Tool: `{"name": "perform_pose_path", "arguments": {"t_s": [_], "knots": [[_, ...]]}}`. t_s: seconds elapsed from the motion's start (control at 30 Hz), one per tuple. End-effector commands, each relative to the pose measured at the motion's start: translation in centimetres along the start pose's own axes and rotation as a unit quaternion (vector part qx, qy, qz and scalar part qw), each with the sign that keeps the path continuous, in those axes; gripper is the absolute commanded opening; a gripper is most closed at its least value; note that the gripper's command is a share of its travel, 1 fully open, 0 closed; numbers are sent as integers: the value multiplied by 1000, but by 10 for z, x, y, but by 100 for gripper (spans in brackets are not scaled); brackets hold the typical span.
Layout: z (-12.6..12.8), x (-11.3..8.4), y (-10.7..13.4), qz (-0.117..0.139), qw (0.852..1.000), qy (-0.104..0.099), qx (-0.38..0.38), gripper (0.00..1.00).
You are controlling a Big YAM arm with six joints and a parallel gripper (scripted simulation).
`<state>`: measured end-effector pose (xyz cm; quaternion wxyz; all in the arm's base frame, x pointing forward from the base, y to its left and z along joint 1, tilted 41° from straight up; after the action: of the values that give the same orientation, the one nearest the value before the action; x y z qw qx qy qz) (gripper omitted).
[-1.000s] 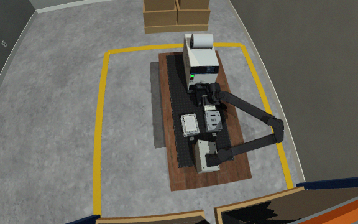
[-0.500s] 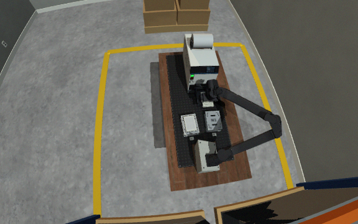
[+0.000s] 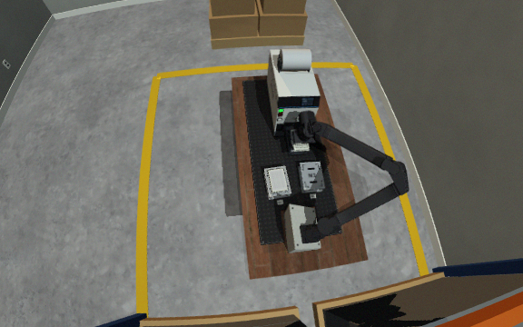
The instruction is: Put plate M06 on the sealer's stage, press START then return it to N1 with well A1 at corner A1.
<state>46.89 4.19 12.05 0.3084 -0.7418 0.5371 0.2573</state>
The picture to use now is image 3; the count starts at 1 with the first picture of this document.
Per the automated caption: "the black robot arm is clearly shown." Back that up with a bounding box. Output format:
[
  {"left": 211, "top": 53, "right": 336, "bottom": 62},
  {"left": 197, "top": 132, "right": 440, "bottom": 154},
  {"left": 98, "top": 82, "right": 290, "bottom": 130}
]
[{"left": 297, "top": 110, "right": 410, "bottom": 243}]

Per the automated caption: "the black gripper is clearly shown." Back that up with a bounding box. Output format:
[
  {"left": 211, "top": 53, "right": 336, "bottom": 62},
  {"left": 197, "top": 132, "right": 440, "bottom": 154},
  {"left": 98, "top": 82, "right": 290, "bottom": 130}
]
[{"left": 290, "top": 130, "right": 316, "bottom": 144}]

